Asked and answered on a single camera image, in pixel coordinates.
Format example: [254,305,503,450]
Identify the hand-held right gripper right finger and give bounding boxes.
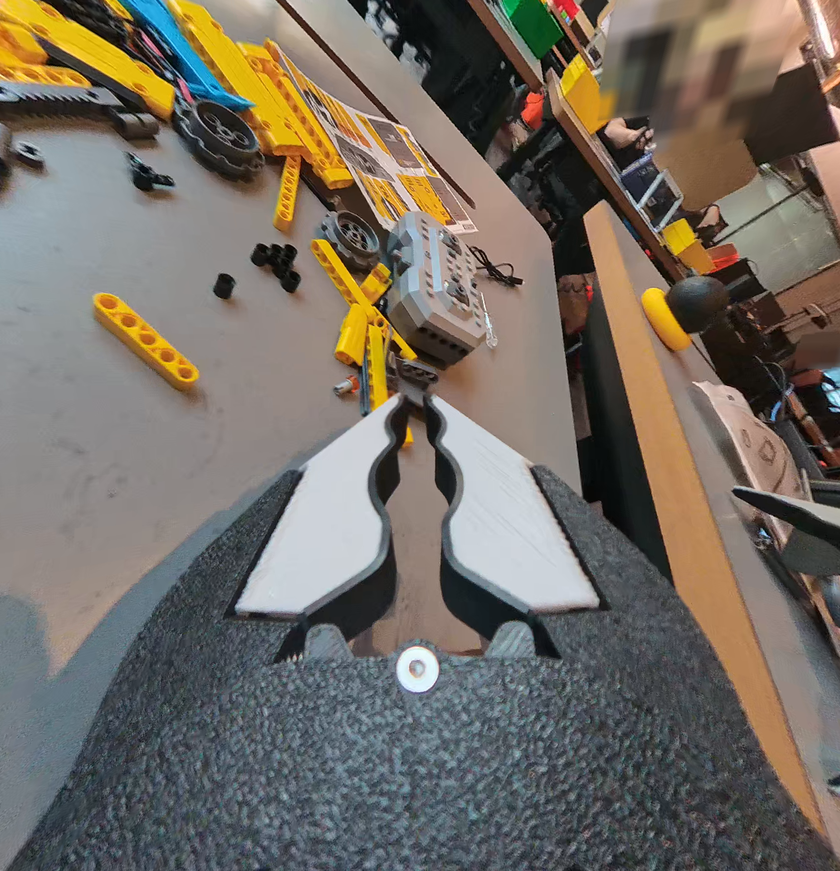
[425,395,601,641]

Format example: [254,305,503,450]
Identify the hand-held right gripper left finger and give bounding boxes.
[235,395,404,637]

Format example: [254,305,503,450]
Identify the yellow beam assembly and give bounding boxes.
[308,238,421,450]

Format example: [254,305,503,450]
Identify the neighbouring desk with wooden edge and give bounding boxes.
[582,199,840,845]

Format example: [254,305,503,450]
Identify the grey desk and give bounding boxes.
[0,0,584,858]

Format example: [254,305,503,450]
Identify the white paper bag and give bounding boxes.
[692,380,812,508]

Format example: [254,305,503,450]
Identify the grey battery box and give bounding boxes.
[385,210,490,372]

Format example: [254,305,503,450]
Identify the yellow round disc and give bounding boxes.
[640,286,694,352]

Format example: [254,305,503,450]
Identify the short yellow holed beam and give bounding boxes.
[92,291,201,393]

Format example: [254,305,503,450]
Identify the black connector cluster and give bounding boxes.
[249,241,303,295]

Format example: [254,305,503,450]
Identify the black ball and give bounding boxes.
[666,274,732,336]

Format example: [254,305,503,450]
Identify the dark grey sprocket wheel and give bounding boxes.
[314,210,381,271]
[170,98,266,183]

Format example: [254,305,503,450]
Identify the far work table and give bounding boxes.
[461,0,696,283]

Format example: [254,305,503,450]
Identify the yellow plastic bin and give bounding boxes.
[558,53,617,135]
[660,218,719,274]

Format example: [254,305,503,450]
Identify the thin long yellow beam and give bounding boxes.
[272,155,304,234]

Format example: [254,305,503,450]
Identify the blue boxes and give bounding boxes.
[619,151,685,234]

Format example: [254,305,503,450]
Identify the yellow sticker sheet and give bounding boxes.
[276,41,477,234]

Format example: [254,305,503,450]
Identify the black angled connector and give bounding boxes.
[125,152,176,193]

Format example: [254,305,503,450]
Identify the yellow rectangular panel piece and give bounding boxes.
[0,0,177,122]

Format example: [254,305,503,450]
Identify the blue brick separator tool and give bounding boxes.
[121,0,255,113]

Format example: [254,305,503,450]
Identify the green plastic bin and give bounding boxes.
[498,0,565,61]

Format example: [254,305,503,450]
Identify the grey gear rack beam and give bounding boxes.
[0,77,161,142]

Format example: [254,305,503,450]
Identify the black battery box cable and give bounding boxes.
[469,245,527,288]

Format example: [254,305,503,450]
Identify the yellow stacked beam frame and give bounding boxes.
[167,0,356,190]

